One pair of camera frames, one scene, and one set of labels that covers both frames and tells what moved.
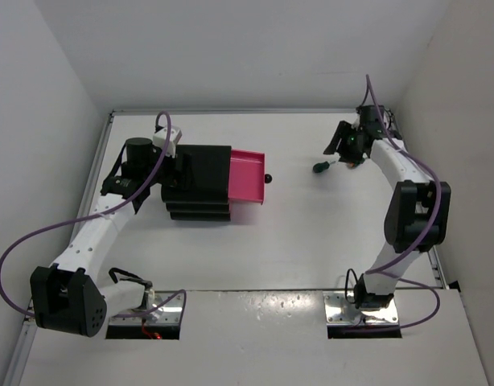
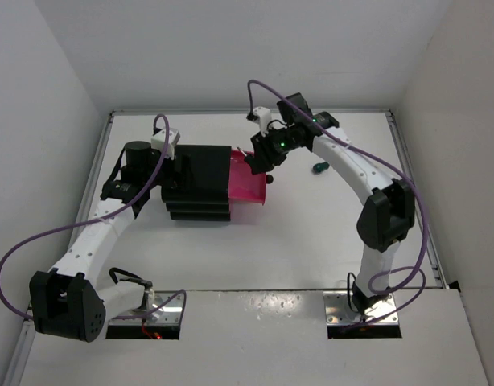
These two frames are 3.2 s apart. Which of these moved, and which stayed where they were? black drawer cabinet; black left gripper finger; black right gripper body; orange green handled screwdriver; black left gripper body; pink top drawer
Moved: orange green handled screwdriver; black right gripper body
Stayed: black drawer cabinet; black left gripper body; black left gripper finger; pink top drawer
